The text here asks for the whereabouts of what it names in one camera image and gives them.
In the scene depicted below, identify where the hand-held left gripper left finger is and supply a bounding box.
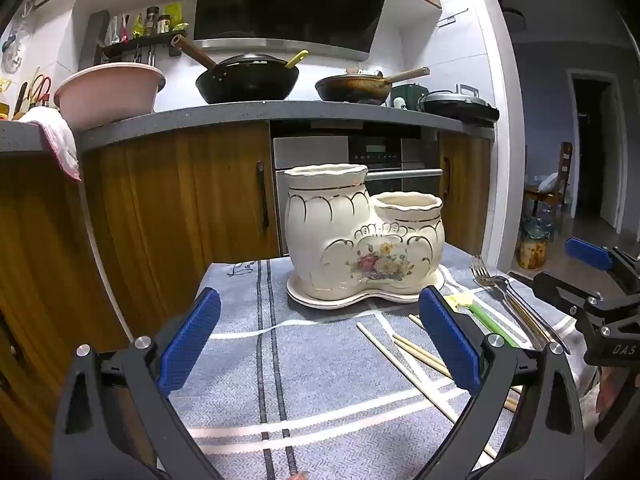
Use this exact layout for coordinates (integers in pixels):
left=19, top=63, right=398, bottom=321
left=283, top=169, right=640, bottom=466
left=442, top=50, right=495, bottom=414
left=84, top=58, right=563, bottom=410
left=52, top=287, right=223, bottom=480

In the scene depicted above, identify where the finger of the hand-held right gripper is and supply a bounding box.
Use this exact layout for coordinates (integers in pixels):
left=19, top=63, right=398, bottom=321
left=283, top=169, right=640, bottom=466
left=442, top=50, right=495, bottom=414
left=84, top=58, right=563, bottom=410
left=531, top=271, right=613, bottom=318
left=565, top=237, right=640, bottom=286

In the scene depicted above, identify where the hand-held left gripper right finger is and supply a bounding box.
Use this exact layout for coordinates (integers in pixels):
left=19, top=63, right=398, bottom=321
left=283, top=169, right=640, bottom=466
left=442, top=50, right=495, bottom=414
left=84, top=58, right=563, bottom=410
left=417, top=285, right=588, bottom=480

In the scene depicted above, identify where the yellow green plastic spoon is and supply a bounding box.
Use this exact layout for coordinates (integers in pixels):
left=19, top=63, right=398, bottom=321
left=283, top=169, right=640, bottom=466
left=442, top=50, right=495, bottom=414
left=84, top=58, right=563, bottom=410
left=442, top=294, right=521, bottom=348

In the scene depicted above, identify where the silver metal spoon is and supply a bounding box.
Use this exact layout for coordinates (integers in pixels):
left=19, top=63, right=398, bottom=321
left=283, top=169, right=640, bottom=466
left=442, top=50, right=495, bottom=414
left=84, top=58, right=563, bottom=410
left=487, top=275, right=572, bottom=356

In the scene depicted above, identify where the gold metal fork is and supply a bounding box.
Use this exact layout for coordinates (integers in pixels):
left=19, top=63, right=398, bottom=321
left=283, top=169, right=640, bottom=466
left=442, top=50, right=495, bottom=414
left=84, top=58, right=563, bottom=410
left=471, top=254, right=551, bottom=351

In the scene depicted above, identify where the cream floral ceramic utensil holder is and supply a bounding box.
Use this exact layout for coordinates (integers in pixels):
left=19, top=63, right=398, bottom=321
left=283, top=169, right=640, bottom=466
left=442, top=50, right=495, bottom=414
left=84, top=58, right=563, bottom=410
left=283, top=163, right=446, bottom=301

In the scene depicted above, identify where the person's right hand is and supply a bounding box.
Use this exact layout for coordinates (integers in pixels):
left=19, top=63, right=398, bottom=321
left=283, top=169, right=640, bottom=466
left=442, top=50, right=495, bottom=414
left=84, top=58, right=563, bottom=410
left=595, top=366, right=627, bottom=422

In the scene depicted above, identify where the glass jar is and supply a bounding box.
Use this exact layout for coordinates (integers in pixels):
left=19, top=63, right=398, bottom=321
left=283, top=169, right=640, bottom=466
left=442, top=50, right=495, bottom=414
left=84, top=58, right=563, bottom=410
left=517, top=215, right=553, bottom=271

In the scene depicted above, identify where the wooden chair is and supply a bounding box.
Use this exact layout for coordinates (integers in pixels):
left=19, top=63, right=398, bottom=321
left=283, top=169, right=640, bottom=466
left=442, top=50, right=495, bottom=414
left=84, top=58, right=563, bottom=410
left=525, top=141, right=573, bottom=218

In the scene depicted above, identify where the cream ceramic drip tray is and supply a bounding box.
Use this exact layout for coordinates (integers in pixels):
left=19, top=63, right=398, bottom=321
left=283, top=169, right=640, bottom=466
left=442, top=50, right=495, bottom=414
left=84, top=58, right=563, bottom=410
left=286, top=267, right=445, bottom=309

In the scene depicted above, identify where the grey plaid tablecloth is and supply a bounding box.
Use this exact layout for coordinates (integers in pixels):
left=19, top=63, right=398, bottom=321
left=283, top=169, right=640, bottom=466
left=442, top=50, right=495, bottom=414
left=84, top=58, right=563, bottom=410
left=112, top=245, right=601, bottom=480

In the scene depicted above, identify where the narrow wooden cabinet door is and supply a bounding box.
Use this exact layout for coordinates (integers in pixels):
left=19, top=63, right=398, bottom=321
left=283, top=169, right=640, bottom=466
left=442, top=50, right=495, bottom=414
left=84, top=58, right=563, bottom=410
left=437, top=130, right=493, bottom=256

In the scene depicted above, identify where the wooden cabinet side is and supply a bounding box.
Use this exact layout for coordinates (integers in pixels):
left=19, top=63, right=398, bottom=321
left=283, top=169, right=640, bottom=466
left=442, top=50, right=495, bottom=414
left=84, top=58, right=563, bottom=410
left=0, top=152, right=131, bottom=461

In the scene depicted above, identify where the built-in oven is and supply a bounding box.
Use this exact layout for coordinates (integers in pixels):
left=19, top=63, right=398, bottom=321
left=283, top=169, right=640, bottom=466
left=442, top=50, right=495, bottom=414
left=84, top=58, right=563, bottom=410
left=271, top=134, right=443, bottom=256

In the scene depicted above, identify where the grey stone countertop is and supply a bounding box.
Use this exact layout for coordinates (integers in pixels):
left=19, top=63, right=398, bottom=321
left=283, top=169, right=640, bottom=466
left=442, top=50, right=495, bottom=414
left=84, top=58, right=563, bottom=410
left=0, top=100, right=496, bottom=158

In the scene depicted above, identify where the pink dish cloth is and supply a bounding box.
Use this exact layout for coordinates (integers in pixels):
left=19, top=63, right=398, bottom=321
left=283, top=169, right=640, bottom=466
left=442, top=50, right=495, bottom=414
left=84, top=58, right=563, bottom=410
left=22, top=106, right=82, bottom=182

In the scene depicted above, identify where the green pot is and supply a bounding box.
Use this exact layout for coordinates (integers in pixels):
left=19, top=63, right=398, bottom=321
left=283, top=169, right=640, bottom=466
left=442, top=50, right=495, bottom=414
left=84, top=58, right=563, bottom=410
left=390, top=83, right=430, bottom=111

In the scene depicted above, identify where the pink plastic basin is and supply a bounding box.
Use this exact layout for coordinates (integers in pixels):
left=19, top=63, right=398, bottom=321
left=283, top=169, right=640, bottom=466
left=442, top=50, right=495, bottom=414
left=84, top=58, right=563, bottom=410
left=53, top=62, right=166, bottom=131

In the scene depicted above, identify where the black wok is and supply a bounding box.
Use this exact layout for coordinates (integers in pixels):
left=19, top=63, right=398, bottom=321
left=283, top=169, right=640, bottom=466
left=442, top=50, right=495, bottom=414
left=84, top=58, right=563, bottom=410
left=171, top=34, right=300, bottom=105

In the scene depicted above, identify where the brown frying pan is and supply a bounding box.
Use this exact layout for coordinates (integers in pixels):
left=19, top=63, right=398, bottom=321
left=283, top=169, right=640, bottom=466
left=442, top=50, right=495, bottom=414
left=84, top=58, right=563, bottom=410
left=315, top=66, right=431, bottom=106

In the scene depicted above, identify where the yellow seasoning packet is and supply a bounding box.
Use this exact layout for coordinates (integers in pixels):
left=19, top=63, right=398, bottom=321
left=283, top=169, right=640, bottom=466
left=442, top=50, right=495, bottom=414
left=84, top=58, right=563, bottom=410
left=165, top=2, right=190, bottom=31

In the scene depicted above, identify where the black range hood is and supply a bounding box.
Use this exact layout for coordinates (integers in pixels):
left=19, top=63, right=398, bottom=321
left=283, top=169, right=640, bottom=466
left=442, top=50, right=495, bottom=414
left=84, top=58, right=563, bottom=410
left=192, top=0, right=401, bottom=56

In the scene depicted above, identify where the black wall spice rack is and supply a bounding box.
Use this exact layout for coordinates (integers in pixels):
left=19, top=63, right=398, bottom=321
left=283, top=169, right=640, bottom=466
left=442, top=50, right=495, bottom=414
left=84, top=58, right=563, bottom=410
left=80, top=10, right=186, bottom=66

